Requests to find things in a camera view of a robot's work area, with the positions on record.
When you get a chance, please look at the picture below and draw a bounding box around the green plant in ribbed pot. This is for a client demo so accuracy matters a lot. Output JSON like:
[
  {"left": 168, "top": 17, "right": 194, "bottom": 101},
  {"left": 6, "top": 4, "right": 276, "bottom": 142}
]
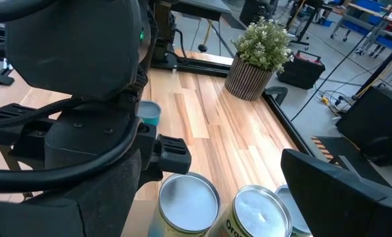
[{"left": 224, "top": 16, "right": 295, "bottom": 101}]

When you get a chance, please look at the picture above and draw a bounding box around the large black box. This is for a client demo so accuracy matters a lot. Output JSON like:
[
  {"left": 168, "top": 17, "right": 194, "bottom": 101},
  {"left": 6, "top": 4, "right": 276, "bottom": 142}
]
[{"left": 335, "top": 84, "right": 392, "bottom": 167}]

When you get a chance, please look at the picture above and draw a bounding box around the black hazard-striped floor mat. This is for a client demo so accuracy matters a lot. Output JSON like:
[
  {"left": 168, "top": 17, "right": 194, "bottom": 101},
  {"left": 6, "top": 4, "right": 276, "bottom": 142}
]
[{"left": 310, "top": 136, "right": 392, "bottom": 189}]

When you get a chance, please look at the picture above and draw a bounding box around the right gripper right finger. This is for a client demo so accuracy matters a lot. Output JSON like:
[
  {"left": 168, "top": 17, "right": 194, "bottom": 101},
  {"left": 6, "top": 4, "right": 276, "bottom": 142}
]
[{"left": 280, "top": 148, "right": 392, "bottom": 237}]

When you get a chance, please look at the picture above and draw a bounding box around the black floor cable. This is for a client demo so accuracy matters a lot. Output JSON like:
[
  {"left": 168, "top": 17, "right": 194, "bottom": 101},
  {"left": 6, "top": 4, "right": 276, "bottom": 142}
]
[{"left": 289, "top": 31, "right": 371, "bottom": 122}]

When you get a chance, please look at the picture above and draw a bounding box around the black crate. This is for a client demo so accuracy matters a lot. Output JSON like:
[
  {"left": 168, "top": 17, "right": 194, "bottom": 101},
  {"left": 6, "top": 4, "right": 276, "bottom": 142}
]
[{"left": 239, "top": 0, "right": 280, "bottom": 27}]

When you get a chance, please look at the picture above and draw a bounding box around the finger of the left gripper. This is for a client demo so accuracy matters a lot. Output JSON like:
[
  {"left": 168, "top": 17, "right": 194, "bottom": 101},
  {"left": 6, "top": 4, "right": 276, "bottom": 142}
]
[
  {"left": 0, "top": 103, "right": 59, "bottom": 146},
  {"left": 137, "top": 123, "right": 193, "bottom": 191}
]

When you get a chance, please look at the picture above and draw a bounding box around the silver-lidded tin can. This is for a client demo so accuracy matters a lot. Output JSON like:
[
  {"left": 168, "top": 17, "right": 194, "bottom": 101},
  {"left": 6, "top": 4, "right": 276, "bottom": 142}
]
[
  {"left": 147, "top": 172, "right": 222, "bottom": 237},
  {"left": 207, "top": 184, "right": 293, "bottom": 237},
  {"left": 274, "top": 184, "right": 314, "bottom": 237}
]

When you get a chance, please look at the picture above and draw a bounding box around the metal table with blue bins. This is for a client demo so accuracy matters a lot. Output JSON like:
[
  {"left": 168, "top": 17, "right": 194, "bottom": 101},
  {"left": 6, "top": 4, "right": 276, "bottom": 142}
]
[{"left": 330, "top": 0, "right": 392, "bottom": 59}]

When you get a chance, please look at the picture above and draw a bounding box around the black equipment case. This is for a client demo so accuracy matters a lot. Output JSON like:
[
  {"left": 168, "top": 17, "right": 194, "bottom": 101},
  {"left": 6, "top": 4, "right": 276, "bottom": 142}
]
[{"left": 276, "top": 49, "right": 327, "bottom": 91}]

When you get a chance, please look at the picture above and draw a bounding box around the black curved bracket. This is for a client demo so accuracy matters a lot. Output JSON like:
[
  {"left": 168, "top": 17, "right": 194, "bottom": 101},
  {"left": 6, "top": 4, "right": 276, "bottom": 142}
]
[{"left": 264, "top": 86, "right": 289, "bottom": 107}]

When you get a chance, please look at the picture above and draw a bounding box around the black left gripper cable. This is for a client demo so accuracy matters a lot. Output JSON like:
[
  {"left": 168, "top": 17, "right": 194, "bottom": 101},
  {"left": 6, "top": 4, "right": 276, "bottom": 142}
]
[{"left": 0, "top": 117, "right": 143, "bottom": 194}]

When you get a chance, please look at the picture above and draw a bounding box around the grey desk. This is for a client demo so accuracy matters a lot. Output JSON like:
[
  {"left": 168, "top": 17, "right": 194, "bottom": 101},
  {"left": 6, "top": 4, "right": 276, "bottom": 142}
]
[{"left": 171, "top": 0, "right": 233, "bottom": 22}]

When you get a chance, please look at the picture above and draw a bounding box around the black slanted pole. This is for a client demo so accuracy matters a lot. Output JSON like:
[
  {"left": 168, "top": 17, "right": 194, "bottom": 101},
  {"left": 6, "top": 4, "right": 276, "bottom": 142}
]
[{"left": 351, "top": 42, "right": 392, "bottom": 101}]

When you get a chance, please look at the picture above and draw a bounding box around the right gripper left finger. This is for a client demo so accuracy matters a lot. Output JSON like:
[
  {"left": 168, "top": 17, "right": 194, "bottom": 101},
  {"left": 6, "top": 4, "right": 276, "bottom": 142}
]
[{"left": 0, "top": 148, "right": 143, "bottom": 237}]

